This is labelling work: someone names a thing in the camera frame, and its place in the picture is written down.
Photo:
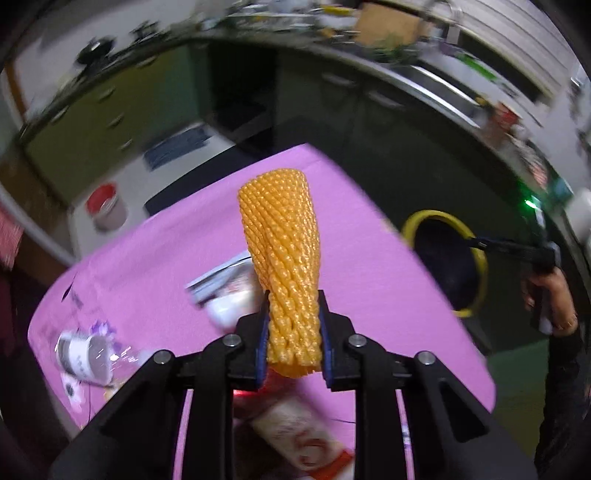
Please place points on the green kitchen cabinets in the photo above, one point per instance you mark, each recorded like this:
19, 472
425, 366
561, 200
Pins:
83, 138

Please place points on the white plastic bottle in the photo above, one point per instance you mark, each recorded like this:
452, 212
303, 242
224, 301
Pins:
85, 357

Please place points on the blue floor mat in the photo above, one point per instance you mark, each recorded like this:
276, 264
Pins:
175, 146

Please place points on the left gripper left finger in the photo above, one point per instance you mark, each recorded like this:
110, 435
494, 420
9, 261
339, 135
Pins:
251, 362

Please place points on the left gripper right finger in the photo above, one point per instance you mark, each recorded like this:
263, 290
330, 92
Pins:
338, 366

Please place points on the pink tablecloth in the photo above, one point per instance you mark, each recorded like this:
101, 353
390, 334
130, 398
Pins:
134, 287

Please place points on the black wok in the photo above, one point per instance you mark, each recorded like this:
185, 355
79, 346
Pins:
95, 50

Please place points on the red lidded bucket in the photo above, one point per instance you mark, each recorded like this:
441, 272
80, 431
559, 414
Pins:
106, 209

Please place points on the steel kitchen sink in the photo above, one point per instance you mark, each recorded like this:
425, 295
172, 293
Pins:
446, 93

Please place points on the red white milk carton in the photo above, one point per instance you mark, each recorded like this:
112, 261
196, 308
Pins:
295, 431

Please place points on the orange foam fruit net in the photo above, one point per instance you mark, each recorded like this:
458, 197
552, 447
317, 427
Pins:
281, 232

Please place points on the yellow rimmed trash bin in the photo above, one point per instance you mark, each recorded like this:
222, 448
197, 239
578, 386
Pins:
442, 243

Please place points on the wooden cutting board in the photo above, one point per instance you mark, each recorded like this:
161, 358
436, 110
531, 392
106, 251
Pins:
386, 27

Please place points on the person's right hand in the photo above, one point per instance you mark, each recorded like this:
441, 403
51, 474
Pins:
563, 317

